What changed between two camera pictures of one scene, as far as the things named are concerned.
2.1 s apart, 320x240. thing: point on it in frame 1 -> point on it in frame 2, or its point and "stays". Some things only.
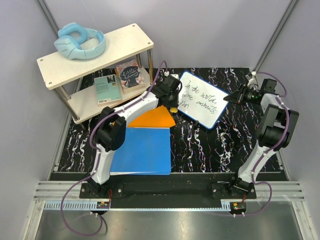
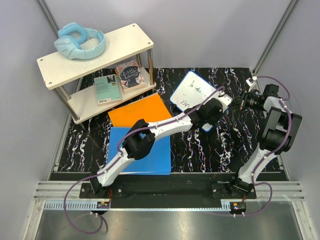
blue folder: x=145 y=151 stays
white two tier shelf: x=123 y=43 stays
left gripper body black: x=173 y=101 -> x=211 y=119
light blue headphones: x=70 y=38 stays
